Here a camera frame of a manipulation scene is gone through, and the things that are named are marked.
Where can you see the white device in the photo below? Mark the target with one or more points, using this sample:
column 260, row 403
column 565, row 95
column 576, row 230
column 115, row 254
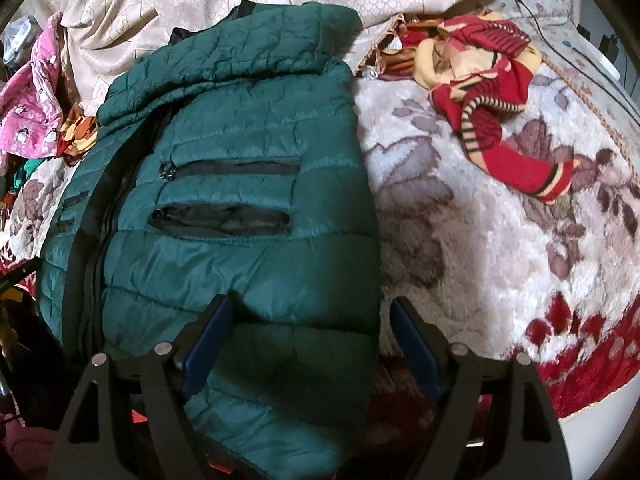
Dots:
column 607, row 62

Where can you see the orange patterned cloth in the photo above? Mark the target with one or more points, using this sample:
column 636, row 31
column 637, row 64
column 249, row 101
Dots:
column 77, row 135

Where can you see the clear plastic bag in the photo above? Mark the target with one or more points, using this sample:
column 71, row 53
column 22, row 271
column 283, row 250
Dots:
column 20, row 35

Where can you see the green quilted puffer jacket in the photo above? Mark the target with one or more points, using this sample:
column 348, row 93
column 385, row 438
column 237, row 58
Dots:
column 240, row 270

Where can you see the red striped knit sweater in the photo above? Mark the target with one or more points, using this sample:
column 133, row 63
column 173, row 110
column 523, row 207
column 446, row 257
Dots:
column 492, row 110

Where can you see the pink penguin print pajamas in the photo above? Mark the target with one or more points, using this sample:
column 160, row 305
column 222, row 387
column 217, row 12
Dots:
column 30, row 100

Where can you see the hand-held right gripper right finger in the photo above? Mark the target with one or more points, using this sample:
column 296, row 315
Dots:
column 415, row 345

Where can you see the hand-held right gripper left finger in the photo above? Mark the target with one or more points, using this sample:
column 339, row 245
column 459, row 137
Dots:
column 207, row 347

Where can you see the floral plush blanket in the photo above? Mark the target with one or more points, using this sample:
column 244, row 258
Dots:
column 500, row 270

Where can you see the green and red cloth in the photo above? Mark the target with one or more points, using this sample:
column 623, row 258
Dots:
column 22, row 175

